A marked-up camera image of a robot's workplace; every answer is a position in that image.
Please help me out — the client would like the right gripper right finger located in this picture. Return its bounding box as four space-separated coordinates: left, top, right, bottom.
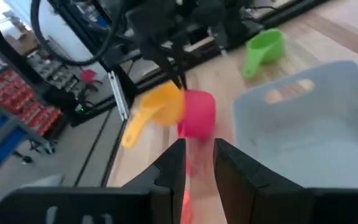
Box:
213 138 358 224

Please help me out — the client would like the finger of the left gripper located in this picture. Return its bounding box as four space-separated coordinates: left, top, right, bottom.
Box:
140 39 181 87
169 37 188 91

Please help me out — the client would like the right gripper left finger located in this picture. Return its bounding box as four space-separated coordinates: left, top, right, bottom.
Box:
0 138 187 224

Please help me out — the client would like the yellow measuring cup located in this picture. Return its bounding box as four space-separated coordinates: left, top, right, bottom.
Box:
121 81 186 149

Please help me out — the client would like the large red measuring cup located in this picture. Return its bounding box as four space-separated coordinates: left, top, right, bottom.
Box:
177 89 217 224

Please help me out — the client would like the green measuring cup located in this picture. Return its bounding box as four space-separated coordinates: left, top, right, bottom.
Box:
242 28 285 79

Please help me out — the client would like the brown cardboard box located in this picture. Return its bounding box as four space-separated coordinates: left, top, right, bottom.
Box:
4 30 39 56

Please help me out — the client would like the stack of red boxes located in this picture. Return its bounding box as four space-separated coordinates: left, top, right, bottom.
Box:
0 70 62 137

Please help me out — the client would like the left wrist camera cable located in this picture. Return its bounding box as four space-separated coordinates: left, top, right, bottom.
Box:
30 0 126 67

